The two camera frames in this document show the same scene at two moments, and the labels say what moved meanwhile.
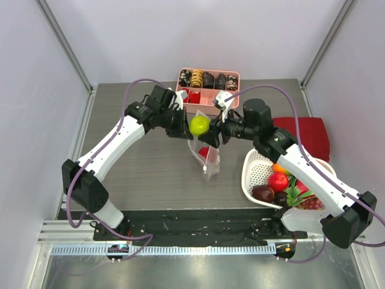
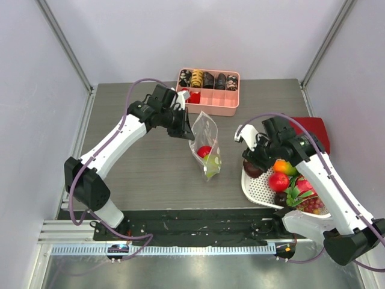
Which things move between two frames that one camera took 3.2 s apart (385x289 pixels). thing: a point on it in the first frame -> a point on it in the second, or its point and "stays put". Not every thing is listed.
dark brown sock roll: x=208 y=80 stays put
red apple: x=278 y=180 stays put
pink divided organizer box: x=201 y=86 stays put
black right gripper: x=222 y=130 -> x=258 y=156
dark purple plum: x=263 y=192 -> x=251 y=170
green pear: x=199 y=124 -> x=213 y=163
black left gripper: x=180 y=132 stays put
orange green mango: x=278 y=168 stays put
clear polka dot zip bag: x=207 y=155 stays put
